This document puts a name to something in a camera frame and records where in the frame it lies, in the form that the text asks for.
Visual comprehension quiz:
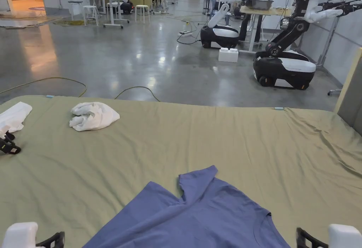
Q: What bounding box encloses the bunched white cloth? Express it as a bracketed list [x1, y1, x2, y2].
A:
[69, 102, 121, 132]

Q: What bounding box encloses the wooden table with grey bin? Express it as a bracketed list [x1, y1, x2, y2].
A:
[239, 0, 292, 54]

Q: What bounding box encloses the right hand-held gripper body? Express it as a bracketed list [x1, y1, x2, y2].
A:
[328, 224, 362, 248]

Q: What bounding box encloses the yellow floor cable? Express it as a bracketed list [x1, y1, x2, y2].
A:
[0, 77, 88, 98]
[114, 86, 160, 102]

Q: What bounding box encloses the black-topped stool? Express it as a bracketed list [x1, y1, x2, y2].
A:
[68, 0, 85, 21]

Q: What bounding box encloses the grey padded headboard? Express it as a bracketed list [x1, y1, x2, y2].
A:
[333, 47, 362, 137]

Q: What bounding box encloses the spare hand-held gripper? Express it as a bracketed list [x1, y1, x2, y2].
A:
[0, 131, 22, 155]

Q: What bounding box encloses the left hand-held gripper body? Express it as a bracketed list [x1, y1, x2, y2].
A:
[4, 222, 39, 248]

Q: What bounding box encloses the bed with green sheet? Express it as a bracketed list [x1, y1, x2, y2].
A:
[0, 95, 362, 248]

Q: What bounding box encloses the blue shirt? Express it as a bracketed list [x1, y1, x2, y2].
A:
[83, 165, 292, 248]

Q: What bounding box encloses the white foam block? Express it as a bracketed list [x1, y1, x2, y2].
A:
[218, 48, 240, 63]

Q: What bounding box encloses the white round stool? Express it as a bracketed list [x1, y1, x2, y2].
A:
[134, 5, 151, 24]
[82, 5, 100, 27]

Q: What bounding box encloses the flat white cloth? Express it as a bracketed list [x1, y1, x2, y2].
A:
[0, 102, 33, 134]

